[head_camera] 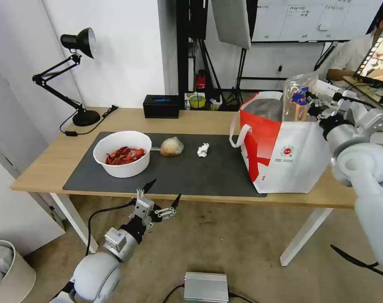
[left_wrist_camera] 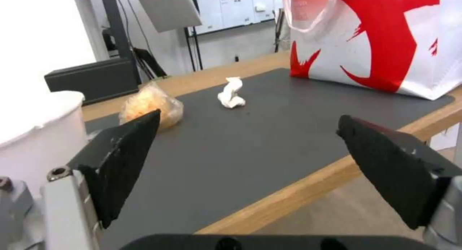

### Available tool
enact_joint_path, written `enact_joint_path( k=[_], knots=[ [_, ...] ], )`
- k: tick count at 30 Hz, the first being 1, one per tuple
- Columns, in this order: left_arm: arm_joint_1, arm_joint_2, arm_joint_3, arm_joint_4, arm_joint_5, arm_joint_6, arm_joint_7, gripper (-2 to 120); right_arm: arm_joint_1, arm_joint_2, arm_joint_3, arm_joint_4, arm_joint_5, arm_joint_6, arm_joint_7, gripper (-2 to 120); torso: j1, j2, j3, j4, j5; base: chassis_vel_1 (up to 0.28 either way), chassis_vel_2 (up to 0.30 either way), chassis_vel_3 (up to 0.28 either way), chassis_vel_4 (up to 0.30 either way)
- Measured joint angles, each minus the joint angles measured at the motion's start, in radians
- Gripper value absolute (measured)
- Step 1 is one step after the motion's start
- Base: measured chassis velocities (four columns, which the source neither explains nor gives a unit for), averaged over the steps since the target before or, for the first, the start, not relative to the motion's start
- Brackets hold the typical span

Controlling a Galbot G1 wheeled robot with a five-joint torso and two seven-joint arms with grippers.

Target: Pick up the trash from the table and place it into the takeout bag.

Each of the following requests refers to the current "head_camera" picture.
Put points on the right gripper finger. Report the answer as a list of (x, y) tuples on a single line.
[(322, 105), (310, 96)]

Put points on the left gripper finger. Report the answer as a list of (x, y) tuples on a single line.
[(141, 194), (166, 212)]

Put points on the clear plastic food package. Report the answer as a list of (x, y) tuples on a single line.
[(297, 94)]

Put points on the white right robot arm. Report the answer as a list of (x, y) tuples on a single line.
[(349, 164)]

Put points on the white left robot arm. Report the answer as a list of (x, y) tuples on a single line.
[(96, 274)]

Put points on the red and white takeout bag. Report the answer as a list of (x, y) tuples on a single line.
[(289, 157)]

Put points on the bun in plastic bag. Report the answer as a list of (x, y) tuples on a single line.
[(171, 147)]

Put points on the beige trash bin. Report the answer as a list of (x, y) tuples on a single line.
[(16, 281)]

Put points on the white power strip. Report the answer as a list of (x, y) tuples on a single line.
[(328, 86)]

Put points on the white round bowl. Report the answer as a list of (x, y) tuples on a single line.
[(128, 169)]

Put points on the red crayfish shells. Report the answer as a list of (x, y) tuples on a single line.
[(123, 156)]

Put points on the black desk mat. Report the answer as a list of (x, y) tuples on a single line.
[(191, 173)]

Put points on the person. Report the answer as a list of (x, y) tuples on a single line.
[(352, 53)]

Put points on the white table leg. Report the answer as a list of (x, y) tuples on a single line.
[(305, 236), (73, 221)]

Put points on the black light stand tripod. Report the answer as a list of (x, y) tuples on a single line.
[(240, 82)]

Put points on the crumpled white tissue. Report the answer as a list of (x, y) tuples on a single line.
[(203, 150)]

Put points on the computer monitor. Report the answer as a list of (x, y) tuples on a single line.
[(379, 53)]

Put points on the whiteboard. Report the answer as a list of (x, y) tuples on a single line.
[(305, 19)]

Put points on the silver metal power box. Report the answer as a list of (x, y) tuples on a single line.
[(205, 285)]

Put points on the black tissue box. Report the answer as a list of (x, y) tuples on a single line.
[(161, 109)]

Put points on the black desk lamp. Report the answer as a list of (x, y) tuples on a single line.
[(84, 118)]

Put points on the small white box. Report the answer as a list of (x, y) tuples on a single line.
[(215, 104)]

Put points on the white softbox panel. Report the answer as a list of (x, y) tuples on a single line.
[(232, 22)]

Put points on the yellow green tape roll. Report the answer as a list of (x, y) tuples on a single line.
[(197, 101)]

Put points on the red bottle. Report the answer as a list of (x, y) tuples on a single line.
[(200, 82)]

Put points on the white cabinet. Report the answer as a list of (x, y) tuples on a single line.
[(11, 189)]

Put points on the black equipment rack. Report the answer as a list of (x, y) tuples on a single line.
[(186, 47)]

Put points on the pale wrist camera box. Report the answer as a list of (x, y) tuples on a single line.
[(144, 210)]

